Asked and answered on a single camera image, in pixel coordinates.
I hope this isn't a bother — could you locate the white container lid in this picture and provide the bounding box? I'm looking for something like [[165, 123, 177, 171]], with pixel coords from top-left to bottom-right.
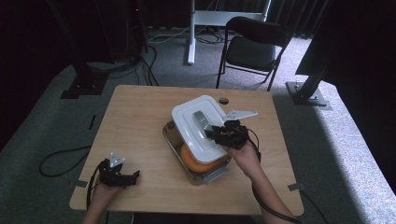
[[171, 94, 232, 165]]

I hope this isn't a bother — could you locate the dark pleated curtain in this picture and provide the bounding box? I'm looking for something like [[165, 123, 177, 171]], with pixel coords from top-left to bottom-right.
[[270, 0, 332, 39]]

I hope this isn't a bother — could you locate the hand-held gripper black cable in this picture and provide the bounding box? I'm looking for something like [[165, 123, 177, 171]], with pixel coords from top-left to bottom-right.
[[86, 161, 106, 210], [245, 129, 304, 224]]

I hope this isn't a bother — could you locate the orange plush pumpkin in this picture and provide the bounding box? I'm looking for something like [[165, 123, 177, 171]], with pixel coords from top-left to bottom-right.
[[179, 143, 230, 175]]

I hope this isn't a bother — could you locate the dark equipment tower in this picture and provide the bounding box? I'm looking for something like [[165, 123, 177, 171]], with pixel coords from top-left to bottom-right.
[[122, 0, 149, 60]]

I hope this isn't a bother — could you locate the black folding chair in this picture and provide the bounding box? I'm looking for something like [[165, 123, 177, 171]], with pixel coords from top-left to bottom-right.
[[215, 16, 294, 92]]

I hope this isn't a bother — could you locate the white floor cable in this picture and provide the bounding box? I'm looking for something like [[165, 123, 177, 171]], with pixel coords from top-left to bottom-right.
[[148, 26, 192, 45]]

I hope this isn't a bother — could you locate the white desk frame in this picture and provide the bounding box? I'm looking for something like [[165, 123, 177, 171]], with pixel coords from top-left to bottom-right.
[[186, 0, 272, 66]]

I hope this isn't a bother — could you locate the black looped floor cable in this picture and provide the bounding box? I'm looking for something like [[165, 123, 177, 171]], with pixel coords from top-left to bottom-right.
[[39, 145, 92, 178]]

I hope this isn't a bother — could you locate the right hand-held gripper black cable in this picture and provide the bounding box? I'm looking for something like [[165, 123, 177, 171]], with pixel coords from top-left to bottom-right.
[[245, 129, 304, 224]]

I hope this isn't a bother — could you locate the black stand with metal base plate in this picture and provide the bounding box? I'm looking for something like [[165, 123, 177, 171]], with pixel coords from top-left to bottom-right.
[[285, 46, 335, 107]]

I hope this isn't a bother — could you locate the black floor cable bundle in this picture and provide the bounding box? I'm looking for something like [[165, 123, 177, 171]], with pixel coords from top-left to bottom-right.
[[87, 46, 161, 87]]

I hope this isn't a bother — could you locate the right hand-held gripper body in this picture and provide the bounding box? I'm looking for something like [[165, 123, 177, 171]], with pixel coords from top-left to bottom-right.
[[213, 108, 260, 151]]

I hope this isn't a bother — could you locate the brown transparent storage container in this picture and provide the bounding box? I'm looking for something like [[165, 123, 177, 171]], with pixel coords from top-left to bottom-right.
[[162, 119, 233, 187]]

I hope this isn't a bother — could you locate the person's left hand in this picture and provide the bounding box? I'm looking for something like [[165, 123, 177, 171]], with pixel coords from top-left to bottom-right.
[[92, 183, 124, 207]]

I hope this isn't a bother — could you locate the left hand-held gripper black cable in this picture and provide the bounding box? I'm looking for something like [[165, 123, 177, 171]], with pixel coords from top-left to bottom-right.
[[86, 161, 106, 210]]

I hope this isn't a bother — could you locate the black stand with flat base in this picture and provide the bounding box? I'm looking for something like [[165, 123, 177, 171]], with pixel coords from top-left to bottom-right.
[[46, 0, 110, 100]]

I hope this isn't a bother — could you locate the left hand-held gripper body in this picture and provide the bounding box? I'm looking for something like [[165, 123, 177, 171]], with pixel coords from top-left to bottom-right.
[[98, 151, 127, 189]]

